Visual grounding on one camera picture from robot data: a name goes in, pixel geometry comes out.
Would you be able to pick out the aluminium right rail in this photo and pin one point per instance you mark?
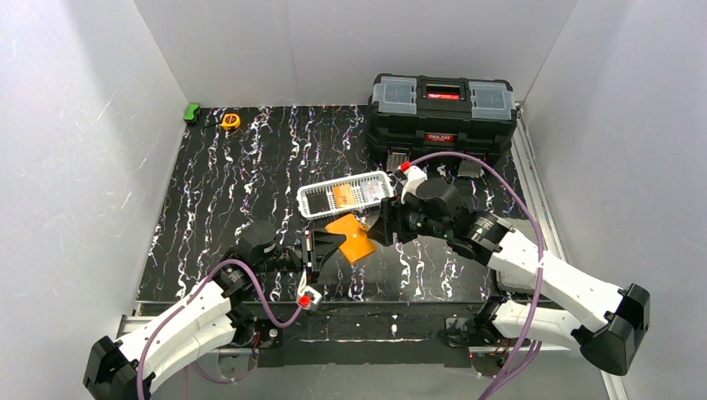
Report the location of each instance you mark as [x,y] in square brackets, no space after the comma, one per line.
[532,185]

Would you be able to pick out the aluminium front rail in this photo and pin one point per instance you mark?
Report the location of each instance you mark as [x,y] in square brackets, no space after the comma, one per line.
[374,339]

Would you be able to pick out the green small object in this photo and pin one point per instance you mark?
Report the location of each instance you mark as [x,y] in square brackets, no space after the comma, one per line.
[191,113]

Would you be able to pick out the yellow tape measure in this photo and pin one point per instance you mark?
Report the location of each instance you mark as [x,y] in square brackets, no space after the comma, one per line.
[230,121]

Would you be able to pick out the orange credit card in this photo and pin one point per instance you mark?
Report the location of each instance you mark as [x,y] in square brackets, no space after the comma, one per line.
[343,196]

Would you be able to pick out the aluminium rail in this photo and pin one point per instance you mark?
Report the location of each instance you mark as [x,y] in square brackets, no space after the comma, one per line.
[532,185]
[374,339]

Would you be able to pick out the grey plastic case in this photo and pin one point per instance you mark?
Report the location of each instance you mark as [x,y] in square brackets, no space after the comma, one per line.
[517,264]

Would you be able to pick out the white plastic basket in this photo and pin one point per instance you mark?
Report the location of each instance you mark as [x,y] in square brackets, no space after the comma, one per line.
[316,201]

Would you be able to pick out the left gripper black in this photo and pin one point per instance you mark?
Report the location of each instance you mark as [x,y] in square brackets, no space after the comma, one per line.
[311,251]

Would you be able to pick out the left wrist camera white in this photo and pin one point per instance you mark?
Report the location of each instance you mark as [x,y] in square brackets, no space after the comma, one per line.
[309,295]

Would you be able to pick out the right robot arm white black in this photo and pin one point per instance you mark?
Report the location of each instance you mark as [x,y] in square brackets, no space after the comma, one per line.
[606,323]

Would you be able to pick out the white patterned card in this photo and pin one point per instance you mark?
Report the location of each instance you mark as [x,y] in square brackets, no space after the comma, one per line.
[373,191]

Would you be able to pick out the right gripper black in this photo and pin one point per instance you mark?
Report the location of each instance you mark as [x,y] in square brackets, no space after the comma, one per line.
[391,221]

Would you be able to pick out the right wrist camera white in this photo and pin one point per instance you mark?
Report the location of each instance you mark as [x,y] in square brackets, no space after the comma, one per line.
[413,178]

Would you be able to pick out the black red toolbox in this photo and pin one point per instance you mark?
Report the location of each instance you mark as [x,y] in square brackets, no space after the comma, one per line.
[412,116]

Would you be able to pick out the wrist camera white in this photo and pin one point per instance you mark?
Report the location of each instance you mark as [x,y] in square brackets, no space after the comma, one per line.
[309,295]
[413,178]

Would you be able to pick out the orange leather card holder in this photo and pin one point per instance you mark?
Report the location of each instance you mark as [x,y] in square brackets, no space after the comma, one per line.
[357,245]

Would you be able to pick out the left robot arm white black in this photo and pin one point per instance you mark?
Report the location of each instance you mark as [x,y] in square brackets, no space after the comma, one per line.
[212,315]

